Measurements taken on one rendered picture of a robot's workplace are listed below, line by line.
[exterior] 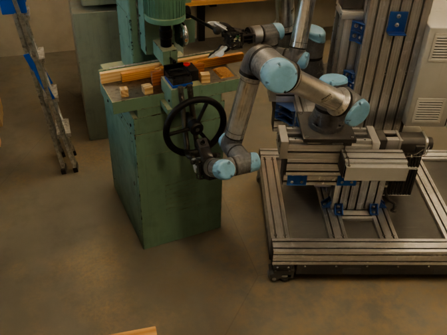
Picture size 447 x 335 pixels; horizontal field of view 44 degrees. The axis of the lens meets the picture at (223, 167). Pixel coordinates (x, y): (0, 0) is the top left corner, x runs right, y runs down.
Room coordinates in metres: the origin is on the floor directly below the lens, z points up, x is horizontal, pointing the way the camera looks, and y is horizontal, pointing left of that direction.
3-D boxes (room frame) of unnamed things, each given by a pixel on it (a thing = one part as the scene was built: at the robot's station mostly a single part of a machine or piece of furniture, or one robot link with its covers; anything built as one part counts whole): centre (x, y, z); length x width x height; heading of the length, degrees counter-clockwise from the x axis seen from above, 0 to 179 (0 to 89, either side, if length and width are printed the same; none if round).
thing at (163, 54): (2.30, 0.28, 0.99); 0.14 x 0.07 x 0.09; 26
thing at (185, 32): (2.45, 0.22, 1.02); 0.12 x 0.03 x 0.12; 26
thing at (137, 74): (2.32, 0.20, 0.92); 0.60 x 0.02 x 0.04; 116
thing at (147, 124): (2.39, 0.33, 0.76); 0.57 x 0.45 x 0.09; 26
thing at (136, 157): (2.39, 0.33, 0.36); 0.58 x 0.45 x 0.71; 26
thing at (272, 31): (2.30, -0.19, 1.11); 0.11 x 0.08 x 0.09; 116
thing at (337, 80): (2.01, -0.44, 0.98); 0.13 x 0.12 x 0.14; 25
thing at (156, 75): (2.21, 0.21, 0.93); 0.25 x 0.01 x 0.07; 116
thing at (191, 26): (2.52, 0.21, 1.02); 0.09 x 0.07 x 0.12; 116
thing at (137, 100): (2.18, 0.23, 0.87); 0.61 x 0.30 x 0.06; 116
